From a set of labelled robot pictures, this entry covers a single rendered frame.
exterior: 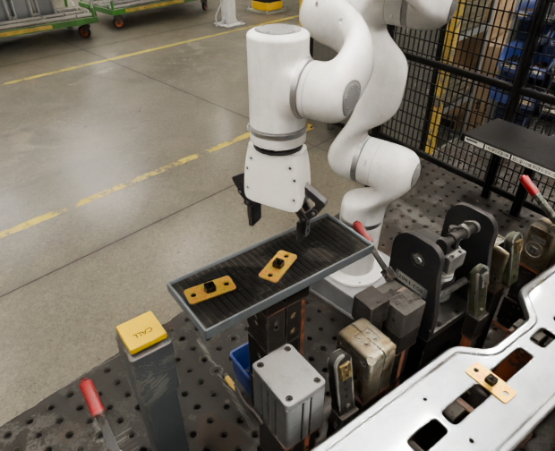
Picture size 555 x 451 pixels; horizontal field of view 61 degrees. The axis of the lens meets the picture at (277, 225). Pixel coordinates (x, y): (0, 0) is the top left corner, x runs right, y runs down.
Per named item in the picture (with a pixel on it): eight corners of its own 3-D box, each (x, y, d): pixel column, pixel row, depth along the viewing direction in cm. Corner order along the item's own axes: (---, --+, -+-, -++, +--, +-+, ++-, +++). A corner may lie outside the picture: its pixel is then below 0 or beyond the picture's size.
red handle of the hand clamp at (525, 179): (561, 231, 110) (520, 175, 114) (554, 234, 112) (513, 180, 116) (571, 225, 112) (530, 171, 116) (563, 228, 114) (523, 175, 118)
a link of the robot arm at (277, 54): (321, 120, 70) (269, 107, 74) (327, 26, 62) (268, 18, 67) (292, 140, 64) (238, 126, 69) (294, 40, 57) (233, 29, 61)
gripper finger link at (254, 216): (234, 189, 79) (236, 222, 83) (251, 194, 77) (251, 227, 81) (244, 181, 81) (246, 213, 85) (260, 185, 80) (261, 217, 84)
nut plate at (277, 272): (276, 284, 82) (276, 278, 81) (257, 276, 84) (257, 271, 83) (298, 256, 88) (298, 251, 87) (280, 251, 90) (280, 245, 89)
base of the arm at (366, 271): (309, 266, 142) (313, 218, 131) (344, 235, 154) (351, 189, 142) (362, 297, 133) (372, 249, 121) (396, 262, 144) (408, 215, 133)
